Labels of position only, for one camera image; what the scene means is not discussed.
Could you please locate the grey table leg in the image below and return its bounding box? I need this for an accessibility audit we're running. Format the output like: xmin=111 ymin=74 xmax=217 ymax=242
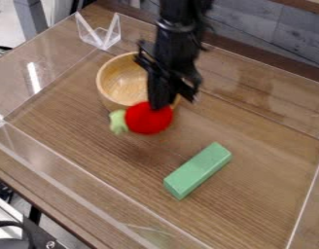
xmin=12 ymin=0 xmax=47 ymax=40

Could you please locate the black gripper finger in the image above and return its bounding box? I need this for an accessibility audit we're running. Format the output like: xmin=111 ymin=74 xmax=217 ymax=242
xmin=146 ymin=70 xmax=176 ymax=110
xmin=177 ymin=78 xmax=198 ymax=102

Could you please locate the black metal bracket with bolt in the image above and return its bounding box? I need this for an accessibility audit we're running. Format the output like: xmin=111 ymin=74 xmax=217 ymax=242
xmin=22 ymin=218 xmax=67 ymax=249

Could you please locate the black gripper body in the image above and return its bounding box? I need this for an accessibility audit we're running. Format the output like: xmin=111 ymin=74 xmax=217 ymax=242
xmin=134 ymin=19 xmax=202 ymax=94

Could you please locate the light wooden bowl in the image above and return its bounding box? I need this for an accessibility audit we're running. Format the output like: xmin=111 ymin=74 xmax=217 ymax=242
xmin=94 ymin=51 xmax=182 ymax=113

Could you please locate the black cable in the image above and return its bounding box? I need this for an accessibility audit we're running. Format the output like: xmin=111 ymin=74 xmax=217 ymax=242
xmin=0 ymin=221 xmax=37 ymax=249

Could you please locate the green rectangular block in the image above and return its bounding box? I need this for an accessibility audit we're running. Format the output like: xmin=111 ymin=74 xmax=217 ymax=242
xmin=162 ymin=142 xmax=232 ymax=200

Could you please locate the red plush fruit green stem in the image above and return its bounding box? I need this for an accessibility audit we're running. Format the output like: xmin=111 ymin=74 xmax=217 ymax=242
xmin=109 ymin=101 xmax=173 ymax=135

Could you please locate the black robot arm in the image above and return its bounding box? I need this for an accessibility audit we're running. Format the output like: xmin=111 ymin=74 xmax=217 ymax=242
xmin=134 ymin=0 xmax=213 ymax=110

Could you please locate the clear acrylic tray enclosure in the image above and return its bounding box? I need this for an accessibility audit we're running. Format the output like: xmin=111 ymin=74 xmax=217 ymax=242
xmin=0 ymin=18 xmax=319 ymax=249

